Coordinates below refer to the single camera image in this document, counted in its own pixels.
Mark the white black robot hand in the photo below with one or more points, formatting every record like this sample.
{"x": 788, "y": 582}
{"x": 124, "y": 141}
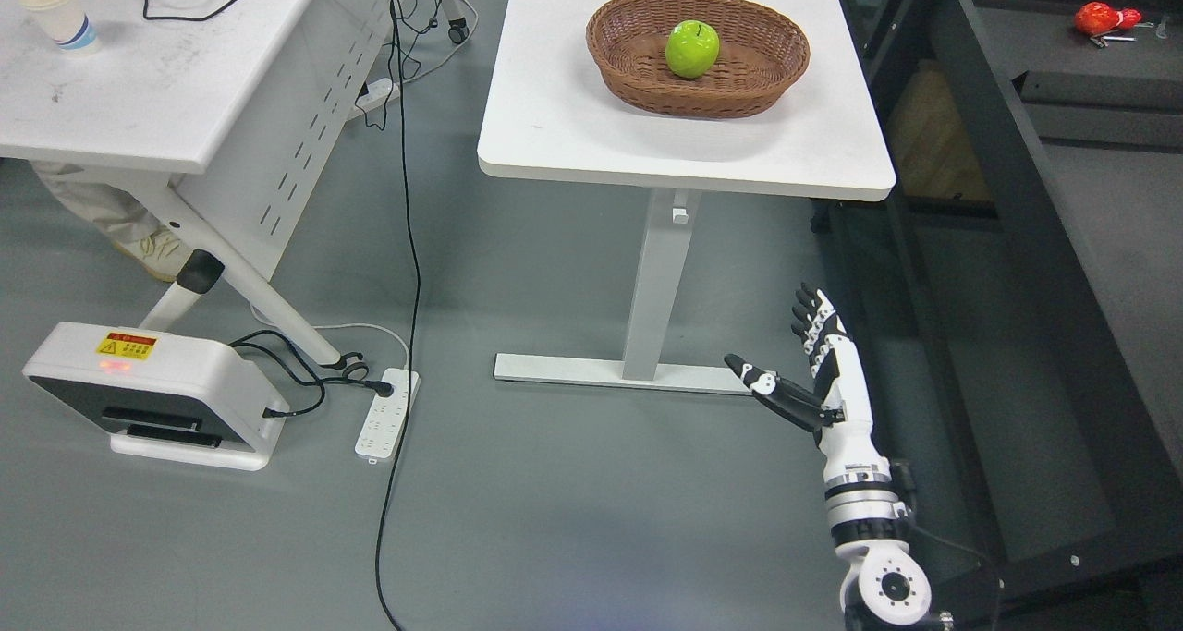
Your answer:
{"x": 837, "y": 412}

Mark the green apple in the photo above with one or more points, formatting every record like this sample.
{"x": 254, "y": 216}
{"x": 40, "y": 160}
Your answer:
{"x": 692, "y": 48}

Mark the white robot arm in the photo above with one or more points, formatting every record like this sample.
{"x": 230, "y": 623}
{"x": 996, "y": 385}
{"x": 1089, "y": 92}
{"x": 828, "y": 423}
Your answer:
{"x": 884, "y": 587}

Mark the black shelf unit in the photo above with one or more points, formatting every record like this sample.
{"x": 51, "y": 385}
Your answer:
{"x": 1017, "y": 303}

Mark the red fruit on shelf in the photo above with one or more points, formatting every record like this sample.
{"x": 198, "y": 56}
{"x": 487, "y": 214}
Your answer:
{"x": 1097, "y": 18}

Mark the brown wicker basket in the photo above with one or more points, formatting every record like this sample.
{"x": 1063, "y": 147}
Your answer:
{"x": 762, "y": 54}

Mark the white standing table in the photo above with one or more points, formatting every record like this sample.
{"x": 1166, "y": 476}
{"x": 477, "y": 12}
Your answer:
{"x": 549, "y": 116}

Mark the white power strip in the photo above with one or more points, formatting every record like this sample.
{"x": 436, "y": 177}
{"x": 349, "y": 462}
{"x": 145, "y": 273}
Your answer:
{"x": 372, "y": 95}
{"x": 382, "y": 431}

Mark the white box device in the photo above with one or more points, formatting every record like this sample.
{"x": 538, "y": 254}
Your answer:
{"x": 163, "y": 395}

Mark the white folding desk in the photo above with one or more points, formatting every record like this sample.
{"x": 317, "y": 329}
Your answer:
{"x": 221, "y": 128}

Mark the person leg and shoe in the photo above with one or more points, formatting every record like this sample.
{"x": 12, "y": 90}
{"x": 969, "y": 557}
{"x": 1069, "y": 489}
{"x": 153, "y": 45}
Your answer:
{"x": 117, "y": 215}

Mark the paper cup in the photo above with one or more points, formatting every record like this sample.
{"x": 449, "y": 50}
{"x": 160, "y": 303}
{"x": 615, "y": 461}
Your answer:
{"x": 65, "y": 23}

